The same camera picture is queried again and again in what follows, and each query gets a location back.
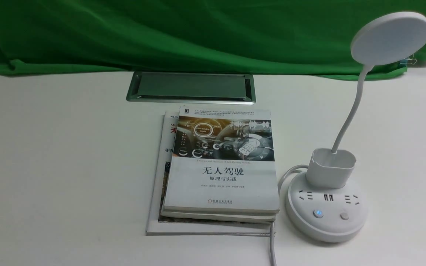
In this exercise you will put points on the top white self-driving book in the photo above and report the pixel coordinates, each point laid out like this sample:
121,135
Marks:
223,162

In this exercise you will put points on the metal desk cable grommet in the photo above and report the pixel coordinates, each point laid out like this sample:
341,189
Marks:
191,88

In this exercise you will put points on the middle white book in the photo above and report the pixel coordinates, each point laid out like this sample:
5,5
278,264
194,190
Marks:
264,219

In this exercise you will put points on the white desk lamp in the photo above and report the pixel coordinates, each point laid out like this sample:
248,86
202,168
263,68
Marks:
321,201

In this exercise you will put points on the bottom white book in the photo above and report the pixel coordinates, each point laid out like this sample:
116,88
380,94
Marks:
158,225

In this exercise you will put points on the blue binder clip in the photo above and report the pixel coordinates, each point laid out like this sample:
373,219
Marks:
411,60

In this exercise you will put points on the green backdrop cloth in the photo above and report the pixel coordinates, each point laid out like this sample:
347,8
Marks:
295,37

